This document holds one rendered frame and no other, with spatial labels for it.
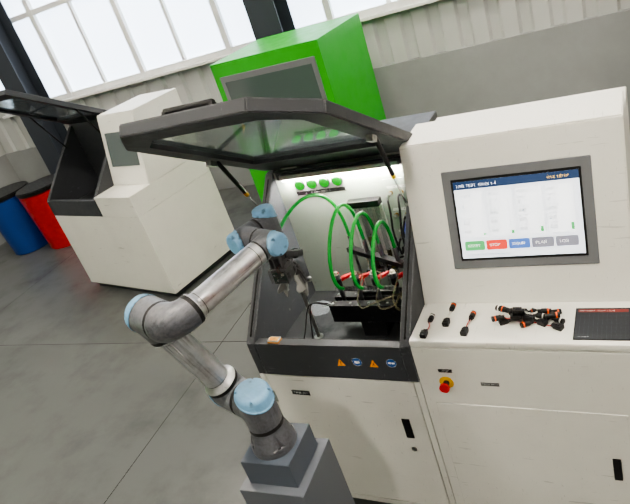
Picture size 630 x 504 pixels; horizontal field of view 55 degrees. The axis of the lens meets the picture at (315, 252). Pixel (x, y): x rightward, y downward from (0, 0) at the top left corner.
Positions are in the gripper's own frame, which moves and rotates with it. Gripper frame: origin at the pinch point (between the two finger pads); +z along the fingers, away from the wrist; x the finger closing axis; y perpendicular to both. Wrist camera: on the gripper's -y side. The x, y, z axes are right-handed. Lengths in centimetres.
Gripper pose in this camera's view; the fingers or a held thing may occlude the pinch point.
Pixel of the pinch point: (297, 292)
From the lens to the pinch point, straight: 215.8
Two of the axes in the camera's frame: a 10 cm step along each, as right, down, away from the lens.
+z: 3.0, 8.5, 4.4
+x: 8.7, -0.5, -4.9
